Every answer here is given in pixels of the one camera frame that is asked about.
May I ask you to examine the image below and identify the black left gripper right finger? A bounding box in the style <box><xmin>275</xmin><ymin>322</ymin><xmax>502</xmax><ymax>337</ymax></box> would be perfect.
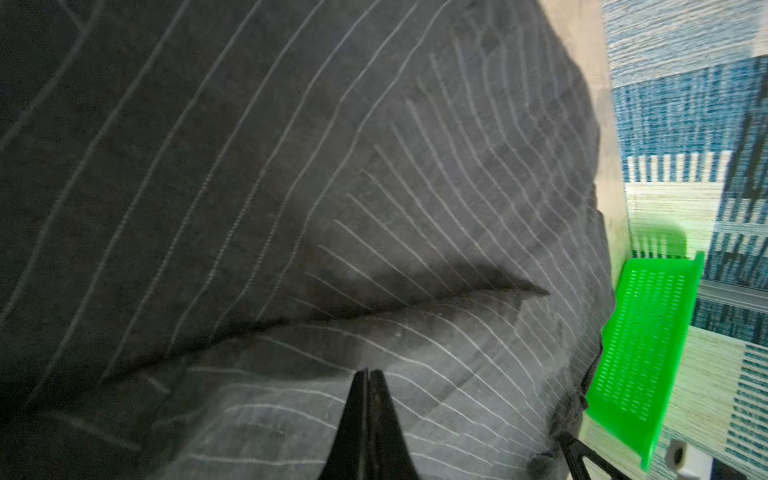
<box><xmin>368</xmin><ymin>370</ymin><xmax>419</xmax><ymax>479</ymax></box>

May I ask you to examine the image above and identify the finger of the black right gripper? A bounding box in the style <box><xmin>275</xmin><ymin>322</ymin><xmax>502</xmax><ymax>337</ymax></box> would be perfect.
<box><xmin>557</xmin><ymin>433</ymin><xmax>631</xmax><ymax>480</ymax></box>

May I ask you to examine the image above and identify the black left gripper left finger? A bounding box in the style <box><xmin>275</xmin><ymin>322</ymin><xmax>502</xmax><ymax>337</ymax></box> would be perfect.
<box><xmin>319</xmin><ymin>370</ymin><xmax>369</xmax><ymax>480</ymax></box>

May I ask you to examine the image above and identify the dark pinstriped long sleeve shirt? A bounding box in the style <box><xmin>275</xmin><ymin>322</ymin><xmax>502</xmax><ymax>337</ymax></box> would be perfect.
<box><xmin>1</xmin><ymin>1</ymin><xmax>615</xmax><ymax>479</ymax></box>

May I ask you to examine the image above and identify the green plastic basket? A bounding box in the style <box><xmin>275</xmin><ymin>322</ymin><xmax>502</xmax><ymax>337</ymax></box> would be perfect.
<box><xmin>586</xmin><ymin>251</ymin><xmax>705</xmax><ymax>472</ymax></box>

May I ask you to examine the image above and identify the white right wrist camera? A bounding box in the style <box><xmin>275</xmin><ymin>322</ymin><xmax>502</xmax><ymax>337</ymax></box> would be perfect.
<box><xmin>665</xmin><ymin>439</ymin><xmax>714</xmax><ymax>480</ymax></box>

